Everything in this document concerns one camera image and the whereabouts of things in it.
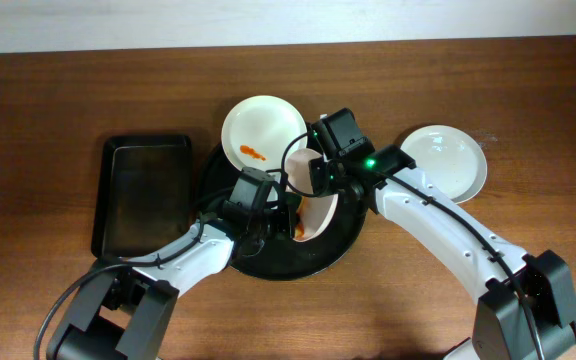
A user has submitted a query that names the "pinkish white plate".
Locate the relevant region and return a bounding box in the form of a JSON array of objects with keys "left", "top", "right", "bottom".
[{"left": 285, "top": 148, "right": 338, "bottom": 242}]

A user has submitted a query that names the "green and yellow sponge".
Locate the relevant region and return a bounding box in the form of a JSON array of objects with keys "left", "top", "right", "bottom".
[{"left": 286, "top": 193, "right": 305, "bottom": 241}]

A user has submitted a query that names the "light grey plate bottom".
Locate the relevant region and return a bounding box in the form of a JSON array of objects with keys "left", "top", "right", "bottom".
[{"left": 401, "top": 125, "right": 488, "bottom": 204}]

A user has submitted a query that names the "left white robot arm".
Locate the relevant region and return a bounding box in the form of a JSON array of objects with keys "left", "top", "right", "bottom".
[{"left": 33, "top": 167, "right": 294, "bottom": 359}]

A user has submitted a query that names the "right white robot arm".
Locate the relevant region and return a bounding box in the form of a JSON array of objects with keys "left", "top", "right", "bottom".
[{"left": 310, "top": 108, "right": 576, "bottom": 359}]

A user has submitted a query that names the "round black serving tray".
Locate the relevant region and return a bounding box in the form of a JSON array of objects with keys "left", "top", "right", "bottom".
[{"left": 197, "top": 145, "right": 366, "bottom": 281}]

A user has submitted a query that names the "rectangular black tray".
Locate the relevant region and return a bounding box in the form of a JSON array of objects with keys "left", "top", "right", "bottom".
[{"left": 91, "top": 134, "right": 193, "bottom": 258}]

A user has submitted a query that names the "white plate top left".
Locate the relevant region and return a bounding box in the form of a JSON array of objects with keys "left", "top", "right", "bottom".
[{"left": 221, "top": 95, "right": 307, "bottom": 170}]

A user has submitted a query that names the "right black cable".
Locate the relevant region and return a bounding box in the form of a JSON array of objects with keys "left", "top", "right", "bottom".
[{"left": 280, "top": 130, "right": 547, "bottom": 360}]

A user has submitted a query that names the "black cable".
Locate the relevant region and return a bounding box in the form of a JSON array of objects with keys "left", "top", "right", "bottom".
[
  {"left": 280, "top": 130, "right": 547, "bottom": 360},
  {"left": 32, "top": 169, "right": 289, "bottom": 360}
]

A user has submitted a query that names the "left black cable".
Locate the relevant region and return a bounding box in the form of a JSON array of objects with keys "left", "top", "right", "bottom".
[{"left": 32, "top": 169, "right": 289, "bottom": 360}]

